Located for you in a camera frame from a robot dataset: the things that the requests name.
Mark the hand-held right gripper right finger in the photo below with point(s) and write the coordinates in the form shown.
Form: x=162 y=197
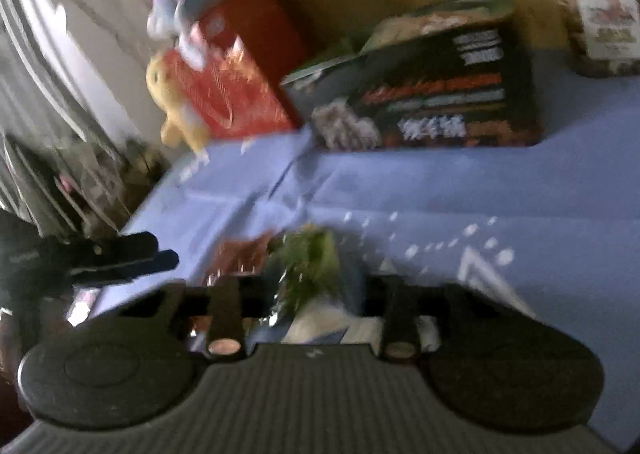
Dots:
x=400 y=314

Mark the black snack box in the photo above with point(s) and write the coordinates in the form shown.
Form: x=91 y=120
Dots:
x=440 y=84

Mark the white snack packet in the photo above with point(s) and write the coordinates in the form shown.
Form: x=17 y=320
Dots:
x=320 y=326

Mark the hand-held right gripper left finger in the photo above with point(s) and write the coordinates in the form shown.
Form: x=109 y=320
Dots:
x=227 y=304

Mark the yellow plush toy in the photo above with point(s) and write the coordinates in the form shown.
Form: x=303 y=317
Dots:
x=172 y=99

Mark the dark clutter pile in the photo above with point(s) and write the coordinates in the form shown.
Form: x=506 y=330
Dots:
x=75 y=174

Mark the nut jar with gold lid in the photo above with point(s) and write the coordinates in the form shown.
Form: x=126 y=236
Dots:
x=600 y=9

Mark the red gift bag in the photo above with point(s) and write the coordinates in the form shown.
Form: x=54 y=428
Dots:
x=240 y=79

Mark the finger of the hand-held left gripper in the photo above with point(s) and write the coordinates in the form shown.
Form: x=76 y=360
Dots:
x=130 y=243
x=150 y=264

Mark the green snack packet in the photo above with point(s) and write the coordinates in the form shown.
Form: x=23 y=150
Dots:
x=305 y=259

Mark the blue printed cloth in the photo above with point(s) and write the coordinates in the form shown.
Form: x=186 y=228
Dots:
x=450 y=194

